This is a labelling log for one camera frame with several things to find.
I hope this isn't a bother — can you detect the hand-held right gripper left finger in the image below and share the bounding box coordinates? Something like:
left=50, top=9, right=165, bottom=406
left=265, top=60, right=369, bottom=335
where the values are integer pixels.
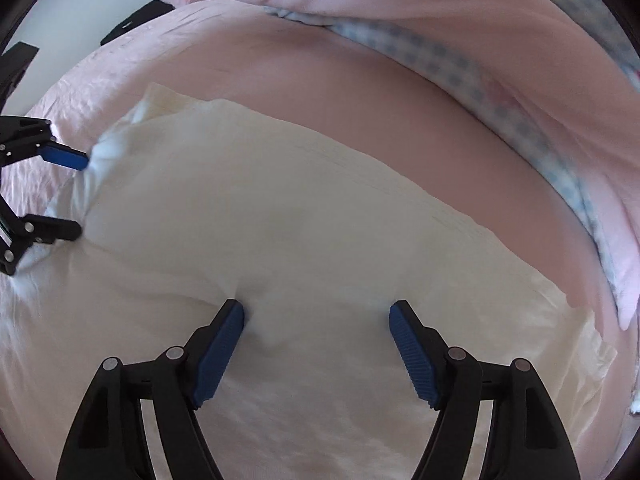
left=56, top=299, right=246, bottom=480

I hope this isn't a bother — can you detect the black bag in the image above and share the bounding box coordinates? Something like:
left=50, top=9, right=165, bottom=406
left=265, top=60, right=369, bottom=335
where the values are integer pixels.
left=100, top=0, right=176, bottom=46

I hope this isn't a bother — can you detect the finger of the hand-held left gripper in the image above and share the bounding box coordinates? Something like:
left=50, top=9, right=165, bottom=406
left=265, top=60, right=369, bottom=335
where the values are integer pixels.
left=0, top=116, right=90, bottom=171
left=0, top=199, right=83, bottom=276

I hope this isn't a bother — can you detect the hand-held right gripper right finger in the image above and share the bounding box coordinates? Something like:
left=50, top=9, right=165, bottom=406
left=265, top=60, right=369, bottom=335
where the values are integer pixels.
left=389, top=300, right=581, bottom=480

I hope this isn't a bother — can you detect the plain cream garment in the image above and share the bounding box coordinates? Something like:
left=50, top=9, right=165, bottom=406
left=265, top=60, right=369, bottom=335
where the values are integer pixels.
left=0, top=84, right=618, bottom=480

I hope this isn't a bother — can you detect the pink folded quilt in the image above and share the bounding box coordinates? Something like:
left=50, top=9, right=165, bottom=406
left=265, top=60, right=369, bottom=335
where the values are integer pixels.
left=177, top=0, right=640, bottom=333

